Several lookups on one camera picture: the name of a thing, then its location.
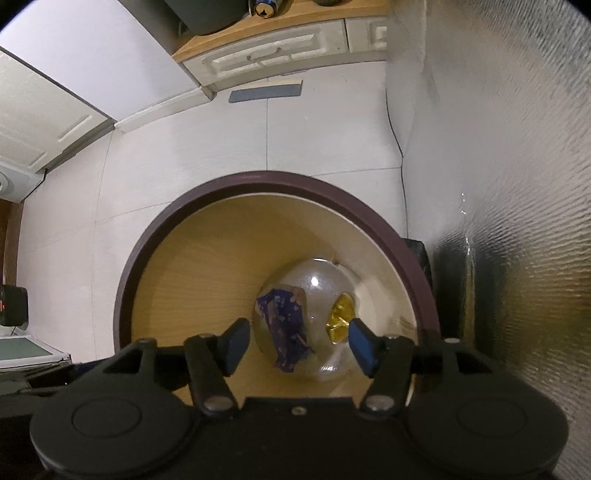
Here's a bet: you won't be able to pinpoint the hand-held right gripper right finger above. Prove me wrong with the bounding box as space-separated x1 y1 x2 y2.
348 318 492 412

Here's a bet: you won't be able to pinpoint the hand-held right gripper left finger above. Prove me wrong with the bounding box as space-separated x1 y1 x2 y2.
99 318 252 414

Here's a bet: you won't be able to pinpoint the yellow foil wrapper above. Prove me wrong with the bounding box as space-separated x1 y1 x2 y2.
325 292 358 344

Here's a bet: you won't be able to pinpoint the purple wrapper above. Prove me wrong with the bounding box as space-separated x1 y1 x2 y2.
255 287 315 374

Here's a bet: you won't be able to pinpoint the brown rimmed round trash bin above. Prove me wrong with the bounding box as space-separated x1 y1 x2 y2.
113 171 439 407

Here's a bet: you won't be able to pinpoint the silver foil sheet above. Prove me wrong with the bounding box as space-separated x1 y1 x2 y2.
385 0 591 384

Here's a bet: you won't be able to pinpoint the white framed board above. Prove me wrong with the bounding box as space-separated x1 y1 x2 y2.
0 335 70 370

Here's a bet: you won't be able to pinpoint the black device with red light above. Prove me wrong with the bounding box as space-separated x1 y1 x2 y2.
0 285 28 326

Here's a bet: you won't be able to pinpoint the brown wooden door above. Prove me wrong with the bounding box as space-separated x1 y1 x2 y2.
0 198 24 282

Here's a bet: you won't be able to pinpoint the grey floor strip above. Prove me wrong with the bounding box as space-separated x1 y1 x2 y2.
228 79 304 104

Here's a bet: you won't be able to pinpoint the white washing machine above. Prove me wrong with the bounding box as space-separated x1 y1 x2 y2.
0 159 47 204

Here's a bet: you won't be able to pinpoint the white cabinet with wooden top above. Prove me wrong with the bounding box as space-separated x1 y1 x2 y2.
172 0 389 90

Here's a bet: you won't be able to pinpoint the white cupboard doors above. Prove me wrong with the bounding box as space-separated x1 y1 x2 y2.
0 46 116 174

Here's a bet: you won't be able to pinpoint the grey plastic bucket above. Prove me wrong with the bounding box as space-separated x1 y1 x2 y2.
164 0 252 37

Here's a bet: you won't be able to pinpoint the thin black cable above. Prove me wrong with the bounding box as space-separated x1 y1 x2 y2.
385 88 409 236

